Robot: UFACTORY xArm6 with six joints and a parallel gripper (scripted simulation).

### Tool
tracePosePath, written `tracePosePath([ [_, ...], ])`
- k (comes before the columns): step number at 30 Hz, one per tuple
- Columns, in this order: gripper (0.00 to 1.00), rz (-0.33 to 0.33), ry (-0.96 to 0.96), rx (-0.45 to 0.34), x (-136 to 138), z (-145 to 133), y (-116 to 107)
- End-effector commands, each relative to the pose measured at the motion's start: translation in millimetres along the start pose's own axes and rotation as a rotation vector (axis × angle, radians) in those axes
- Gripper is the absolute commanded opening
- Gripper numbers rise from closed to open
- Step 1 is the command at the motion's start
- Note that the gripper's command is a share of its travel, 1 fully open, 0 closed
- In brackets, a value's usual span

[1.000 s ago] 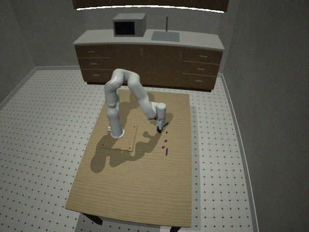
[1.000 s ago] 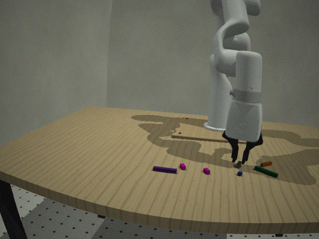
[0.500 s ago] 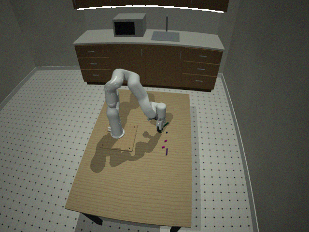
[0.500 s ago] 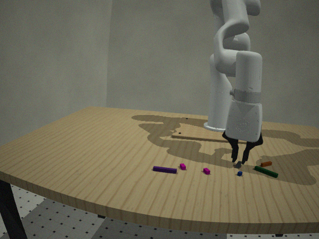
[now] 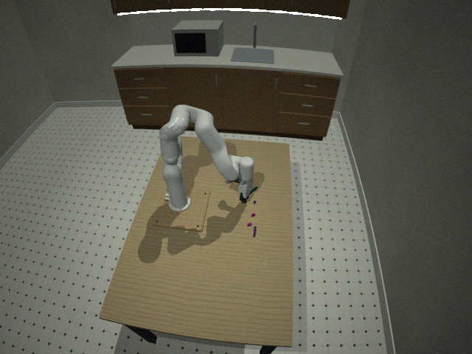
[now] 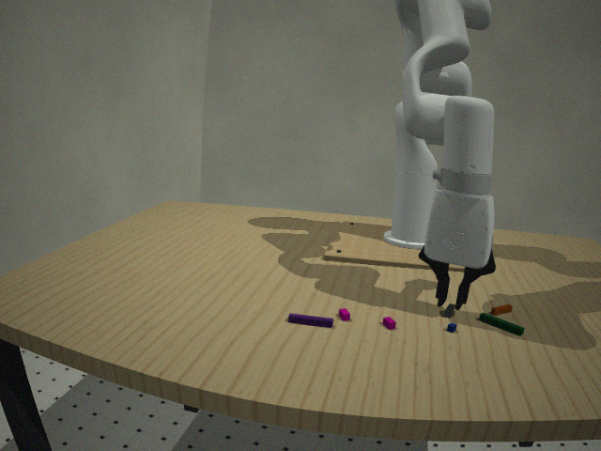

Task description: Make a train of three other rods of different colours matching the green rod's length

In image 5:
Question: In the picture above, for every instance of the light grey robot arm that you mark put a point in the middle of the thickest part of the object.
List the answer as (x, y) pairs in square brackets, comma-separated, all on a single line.
[(206, 132)]

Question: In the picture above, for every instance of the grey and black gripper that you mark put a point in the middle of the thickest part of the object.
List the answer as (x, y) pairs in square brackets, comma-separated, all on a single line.
[(244, 190)]

